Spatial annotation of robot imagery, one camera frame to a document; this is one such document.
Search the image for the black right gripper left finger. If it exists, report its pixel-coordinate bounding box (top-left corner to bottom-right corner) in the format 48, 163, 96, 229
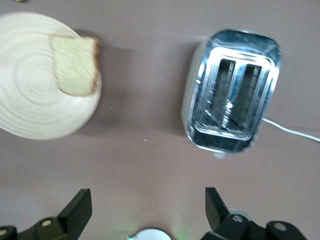
0, 188, 93, 240

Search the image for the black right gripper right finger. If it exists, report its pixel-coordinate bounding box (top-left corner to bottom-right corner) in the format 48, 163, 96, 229
199, 186, 307, 240

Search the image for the round wooden plate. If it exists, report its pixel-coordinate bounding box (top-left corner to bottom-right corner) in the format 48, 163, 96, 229
0, 11, 103, 141

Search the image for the bread slice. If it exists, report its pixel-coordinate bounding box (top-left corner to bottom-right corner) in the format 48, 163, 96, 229
48, 34, 102, 97

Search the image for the cream and chrome toaster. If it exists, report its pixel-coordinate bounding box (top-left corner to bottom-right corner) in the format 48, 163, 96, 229
180, 28, 282, 159

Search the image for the brown table cover mat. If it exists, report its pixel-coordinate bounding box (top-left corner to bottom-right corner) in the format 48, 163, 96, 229
0, 0, 320, 240

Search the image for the white toaster power cable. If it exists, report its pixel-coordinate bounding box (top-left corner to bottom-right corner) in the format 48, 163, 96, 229
260, 117, 320, 144

